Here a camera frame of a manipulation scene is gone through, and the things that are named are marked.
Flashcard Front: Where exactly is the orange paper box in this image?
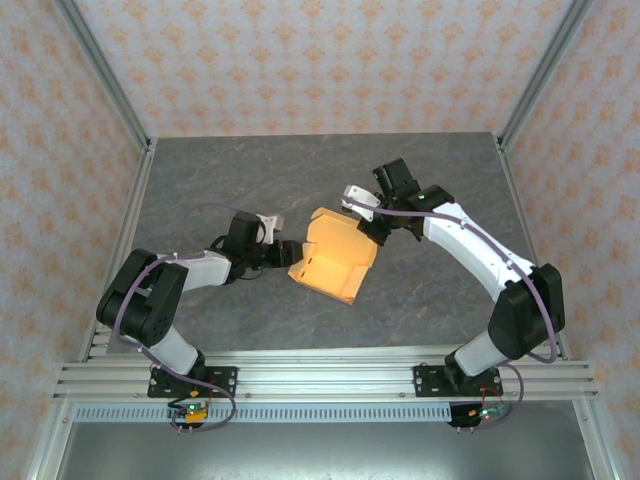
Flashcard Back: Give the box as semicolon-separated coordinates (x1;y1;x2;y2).
287;206;380;306

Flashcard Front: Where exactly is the wide aluminium mounting beam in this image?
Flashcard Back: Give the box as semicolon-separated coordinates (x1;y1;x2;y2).
52;363;601;402

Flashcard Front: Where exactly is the small electronics board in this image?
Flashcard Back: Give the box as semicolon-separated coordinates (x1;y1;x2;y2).
167;399;211;434
449;402;511;431

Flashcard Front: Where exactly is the grey metal shelf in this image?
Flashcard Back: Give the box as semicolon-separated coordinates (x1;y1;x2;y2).
52;422;604;480

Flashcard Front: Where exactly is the left thin black cable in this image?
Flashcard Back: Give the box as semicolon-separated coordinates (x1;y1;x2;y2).
208;232;269;287

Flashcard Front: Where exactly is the aluminium table edge rail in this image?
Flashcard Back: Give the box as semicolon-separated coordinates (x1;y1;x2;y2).
88;341;569;362

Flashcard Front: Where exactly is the aluminium side rail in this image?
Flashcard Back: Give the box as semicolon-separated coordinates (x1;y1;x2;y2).
79;138;160;362
494;134;571;359

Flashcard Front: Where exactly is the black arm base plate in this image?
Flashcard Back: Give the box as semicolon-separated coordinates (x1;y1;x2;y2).
147;365;239;399
413;364;501;399

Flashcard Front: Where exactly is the grey slotted cable duct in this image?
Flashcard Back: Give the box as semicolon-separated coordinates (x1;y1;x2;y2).
73;403;569;425

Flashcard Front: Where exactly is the aluminium frame post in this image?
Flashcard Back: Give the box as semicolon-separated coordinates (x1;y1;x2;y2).
497;0;599;146
52;0;154;151

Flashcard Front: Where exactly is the aluminium frame leg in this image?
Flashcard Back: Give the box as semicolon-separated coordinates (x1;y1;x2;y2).
25;399;77;480
569;399;622;480

